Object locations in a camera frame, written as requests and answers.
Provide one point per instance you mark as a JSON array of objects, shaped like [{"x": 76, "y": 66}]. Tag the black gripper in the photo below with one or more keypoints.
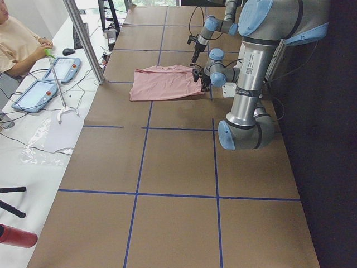
[
  {"x": 206, "y": 80},
  {"x": 198, "y": 47}
]

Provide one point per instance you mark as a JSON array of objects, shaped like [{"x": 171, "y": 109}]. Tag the pink Snoopy t-shirt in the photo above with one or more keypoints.
[{"x": 159, "y": 83}]

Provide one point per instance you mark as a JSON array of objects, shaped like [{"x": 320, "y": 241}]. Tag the white paper sheet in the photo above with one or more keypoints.
[{"x": 65, "y": 134}]

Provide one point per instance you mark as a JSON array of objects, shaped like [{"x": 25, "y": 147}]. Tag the left teach pendant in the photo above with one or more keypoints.
[{"x": 35, "y": 97}]

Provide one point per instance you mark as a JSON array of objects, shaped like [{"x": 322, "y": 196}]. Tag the black tripod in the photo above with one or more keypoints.
[{"x": 11, "y": 198}]

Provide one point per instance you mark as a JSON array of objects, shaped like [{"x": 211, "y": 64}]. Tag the clear plastic bag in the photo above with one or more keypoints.
[{"x": 34, "y": 152}]

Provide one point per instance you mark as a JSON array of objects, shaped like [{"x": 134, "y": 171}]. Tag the teach pendant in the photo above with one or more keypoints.
[
  {"x": 66, "y": 68},
  {"x": 35, "y": 97}
]

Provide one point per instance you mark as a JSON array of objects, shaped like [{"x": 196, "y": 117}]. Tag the right teach pendant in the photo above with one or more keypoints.
[{"x": 66, "y": 68}]

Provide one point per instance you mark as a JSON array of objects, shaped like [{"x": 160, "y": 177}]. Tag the red bottle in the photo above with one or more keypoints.
[{"x": 17, "y": 237}]

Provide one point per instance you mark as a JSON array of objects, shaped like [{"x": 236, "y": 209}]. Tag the metal reacher grabber tool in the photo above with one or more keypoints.
[{"x": 65, "y": 108}]

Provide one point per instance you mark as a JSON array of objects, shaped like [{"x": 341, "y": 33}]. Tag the brown paper table cover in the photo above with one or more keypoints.
[{"x": 148, "y": 184}]

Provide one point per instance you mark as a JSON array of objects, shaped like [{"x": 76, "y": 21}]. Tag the aluminium frame post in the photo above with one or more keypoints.
[{"x": 85, "y": 39}]

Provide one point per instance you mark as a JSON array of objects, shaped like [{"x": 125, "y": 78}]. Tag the black computer mouse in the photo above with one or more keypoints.
[{"x": 68, "y": 51}]

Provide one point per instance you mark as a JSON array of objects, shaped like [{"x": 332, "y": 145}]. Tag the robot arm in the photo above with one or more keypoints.
[
  {"x": 262, "y": 26},
  {"x": 212, "y": 24}
]

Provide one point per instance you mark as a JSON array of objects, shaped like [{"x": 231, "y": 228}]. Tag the seated person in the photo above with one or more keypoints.
[{"x": 21, "y": 48}]

